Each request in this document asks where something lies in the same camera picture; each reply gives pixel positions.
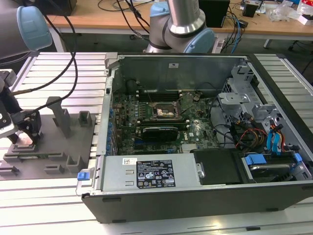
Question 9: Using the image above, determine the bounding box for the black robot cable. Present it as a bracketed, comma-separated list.
[11, 13, 79, 117]

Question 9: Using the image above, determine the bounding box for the large black box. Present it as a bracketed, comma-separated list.
[44, 0, 78, 17]

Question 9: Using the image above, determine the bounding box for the black graphics card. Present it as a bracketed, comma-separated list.
[140, 126, 179, 142]

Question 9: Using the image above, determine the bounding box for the silver power supply unit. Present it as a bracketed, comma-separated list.
[101, 154, 205, 191]

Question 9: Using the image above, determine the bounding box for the wooden desk white frame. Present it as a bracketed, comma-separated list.
[45, 0, 313, 53]

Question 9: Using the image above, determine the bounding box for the hard disk blue carrier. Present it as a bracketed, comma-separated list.
[242, 153, 303, 183]

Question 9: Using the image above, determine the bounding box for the white labelled device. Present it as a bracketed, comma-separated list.
[213, 40, 225, 54]

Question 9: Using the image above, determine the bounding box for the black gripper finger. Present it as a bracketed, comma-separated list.
[6, 131, 20, 145]
[17, 111, 44, 145]

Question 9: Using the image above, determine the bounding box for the black RAM slot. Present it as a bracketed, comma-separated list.
[140, 122, 188, 131]
[138, 94, 183, 101]
[139, 118, 185, 125]
[137, 90, 182, 96]

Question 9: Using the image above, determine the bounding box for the silver chipset heatsink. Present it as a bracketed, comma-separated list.
[182, 144, 198, 154]

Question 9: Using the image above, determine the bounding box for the black computer tower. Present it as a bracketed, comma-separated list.
[199, 0, 231, 28]

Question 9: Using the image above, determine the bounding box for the thin wire locking lever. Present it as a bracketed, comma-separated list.
[145, 88, 155, 103]

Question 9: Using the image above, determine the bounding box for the small black open box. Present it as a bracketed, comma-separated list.
[244, 3, 257, 18]

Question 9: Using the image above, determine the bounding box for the blue network cable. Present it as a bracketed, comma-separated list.
[228, 11, 245, 54]

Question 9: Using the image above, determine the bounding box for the black plastic shroud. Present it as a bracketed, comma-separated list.
[190, 149, 245, 186]

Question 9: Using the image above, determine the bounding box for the silver square CPU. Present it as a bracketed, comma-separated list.
[16, 133, 34, 145]

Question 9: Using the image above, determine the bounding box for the red yellow power wire bundle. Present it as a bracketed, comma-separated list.
[234, 122, 268, 149]

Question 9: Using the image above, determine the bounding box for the grey plastic parts rack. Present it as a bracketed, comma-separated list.
[0, 96, 96, 182]

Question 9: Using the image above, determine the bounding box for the black open PC case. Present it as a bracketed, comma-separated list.
[75, 52, 313, 224]

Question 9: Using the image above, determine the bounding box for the blue flat data wire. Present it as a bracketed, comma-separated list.
[271, 124, 284, 154]
[266, 133, 276, 154]

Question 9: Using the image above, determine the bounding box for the metal socket cover frame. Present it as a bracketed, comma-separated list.
[175, 92, 198, 114]

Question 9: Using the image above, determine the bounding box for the silver metal drive cage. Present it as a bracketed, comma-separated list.
[216, 62, 286, 133]

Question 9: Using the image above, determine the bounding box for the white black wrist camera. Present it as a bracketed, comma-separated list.
[0, 111, 16, 139]

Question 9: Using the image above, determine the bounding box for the white red carton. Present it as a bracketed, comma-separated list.
[297, 0, 313, 25]

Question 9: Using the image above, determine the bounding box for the green motherboard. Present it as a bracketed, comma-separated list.
[111, 92, 221, 156]

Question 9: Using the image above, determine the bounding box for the black CPU socket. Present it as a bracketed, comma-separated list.
[153, 101, 180, 119]

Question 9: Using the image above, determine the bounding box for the clear plastic bag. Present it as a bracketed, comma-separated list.
[266, 1, 299, 23]

